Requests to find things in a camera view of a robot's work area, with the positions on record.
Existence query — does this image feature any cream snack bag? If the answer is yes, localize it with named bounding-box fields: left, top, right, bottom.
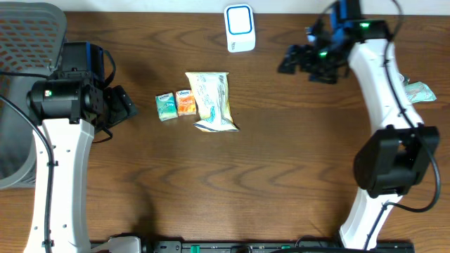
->
left=185, top=72, right=239, bottom=132

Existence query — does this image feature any white barcode scanner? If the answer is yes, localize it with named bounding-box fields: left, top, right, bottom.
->
left=224, top=4, right=256, bottom=53

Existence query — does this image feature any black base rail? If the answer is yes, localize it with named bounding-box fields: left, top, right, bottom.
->
left=89, top=231, right=416, bottom=253

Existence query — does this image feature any mint green wipes pack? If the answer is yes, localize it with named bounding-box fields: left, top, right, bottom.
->
left=404, top=82, right=437, bottom=103

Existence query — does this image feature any dark grey plastic basket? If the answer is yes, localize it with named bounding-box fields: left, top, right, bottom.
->
left=1, top=1, right=67, bottom=189

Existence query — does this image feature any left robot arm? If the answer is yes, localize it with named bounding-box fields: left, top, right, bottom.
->
left=25, top=41, right=144, bottom=252

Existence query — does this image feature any teal tissue box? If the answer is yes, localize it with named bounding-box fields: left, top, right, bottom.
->
left=155, top=93, right=178, bottom=122

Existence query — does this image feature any orange small packet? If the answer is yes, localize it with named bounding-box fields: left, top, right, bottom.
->
left=175, top=90, right=196, bottom=116

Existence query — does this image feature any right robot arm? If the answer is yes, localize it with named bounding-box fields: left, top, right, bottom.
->
left=278, top=0, right=439, bottom=252

